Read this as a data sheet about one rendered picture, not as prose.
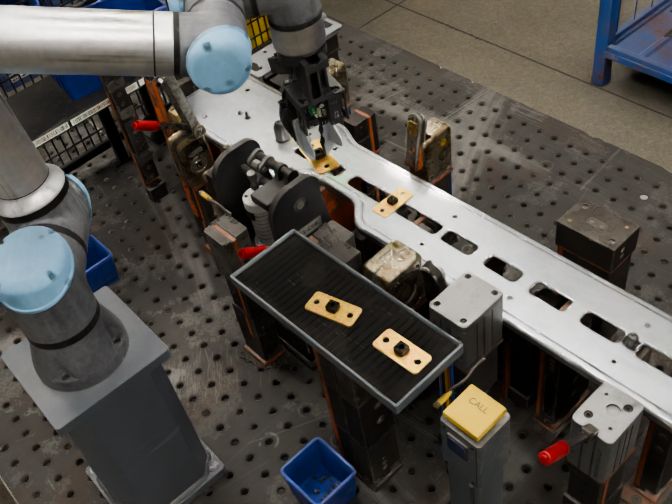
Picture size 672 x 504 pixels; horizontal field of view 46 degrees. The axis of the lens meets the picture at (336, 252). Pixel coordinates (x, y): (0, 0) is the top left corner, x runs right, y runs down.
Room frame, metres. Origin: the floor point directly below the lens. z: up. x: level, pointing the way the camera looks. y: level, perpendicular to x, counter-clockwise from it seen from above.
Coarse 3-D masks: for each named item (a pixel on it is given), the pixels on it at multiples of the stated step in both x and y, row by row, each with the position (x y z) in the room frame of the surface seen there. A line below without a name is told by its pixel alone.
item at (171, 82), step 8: (160, 80) 1.43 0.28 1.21; (168, 80) 1.42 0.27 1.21; (176, 80) 1.43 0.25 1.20; (168, 88) 1.43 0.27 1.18; (176, 88) 1.43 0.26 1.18; (168, 96) 1.45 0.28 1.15; (176, 96) 1.43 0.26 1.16; (184, 96) 1.44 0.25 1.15; (176, 104) 1.43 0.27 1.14; (184, 104) 1.43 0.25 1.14; (184, 112) 1.43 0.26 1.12; (192, 112) 1.44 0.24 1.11; (184, 120) 1.44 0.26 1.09; (192, 120) 1.44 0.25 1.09; (192, 128) 1.43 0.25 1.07
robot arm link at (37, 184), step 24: (0, 96) 0.98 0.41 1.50; (0, 120) 0.96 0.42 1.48; (0, 144) 0.94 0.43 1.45; (24, 144) 0.97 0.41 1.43; (0, 168) 0.94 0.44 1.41; (24, 168) 0.95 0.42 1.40; (48, 168) 0.99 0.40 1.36; (0, 192) 0.94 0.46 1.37; (24, 192) 0.94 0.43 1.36; (48, 192) 0.95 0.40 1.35; (72, 192) 0.98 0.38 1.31; (0, 216) 0.94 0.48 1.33; (24, 216) 0.92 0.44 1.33; (48, 216) 0.93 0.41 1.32; (72, 216) 0.95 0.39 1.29
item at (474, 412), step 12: (468, 396) 0.58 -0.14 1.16; (480, 396) 0.58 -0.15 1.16; (456, 408) 0.57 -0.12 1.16; (468, 408) 0.56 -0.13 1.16; (480, 408) 0.56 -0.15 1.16; (492, 408) 0.56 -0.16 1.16; (504, 408) 0.55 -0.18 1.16; (456, 420) 0.55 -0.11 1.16; (468, 420) 0.55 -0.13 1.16; (480, 420) 0.54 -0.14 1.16; (492, 420) 0.54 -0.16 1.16; (468, 432) 0.53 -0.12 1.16; (480, 432) 0.53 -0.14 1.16
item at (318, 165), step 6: (312, 144) 1.04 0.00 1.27; (318, 144) 1.03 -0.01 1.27; (300, 150) 1.03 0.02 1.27; (318, 150) 1.01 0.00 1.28; (306, 156) 1.01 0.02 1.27; (318, 156) 1.00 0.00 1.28; (324, 156) 1.00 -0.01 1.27; (330, 156) 1.00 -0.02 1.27; (312, 162) 0.99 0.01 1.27; (318, 162) 0.99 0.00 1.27; (324, 162) 0.99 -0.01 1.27; (330, 162) 0.98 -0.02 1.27; (336, 162) 0.98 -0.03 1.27; (318, 168) 0.97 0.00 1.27; (324, 168) 0.97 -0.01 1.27; (330, 168) 0.97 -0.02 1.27
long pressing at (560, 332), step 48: (192, 96) 1.67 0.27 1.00; (240, 96) 1.63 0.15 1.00; (288, 144) 1.41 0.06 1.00; (336, 144) 1.37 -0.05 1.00; (336, 192) 1.23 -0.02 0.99; (384, 192) 1.19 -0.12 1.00; (432, 192) 1.16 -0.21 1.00; (384, 240) 1.05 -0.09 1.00; (432, 240) 1.03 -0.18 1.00; (480, 240) 1.01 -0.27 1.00; (528, 240) 0.99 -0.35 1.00; (528, 288) 0.87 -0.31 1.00; (576, 288) 0.85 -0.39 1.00; (528, 336) 0.77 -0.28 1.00; (576, 336) 0.75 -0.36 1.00; (624, 336) 0.74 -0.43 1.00; (624, 384) 0.65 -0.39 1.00
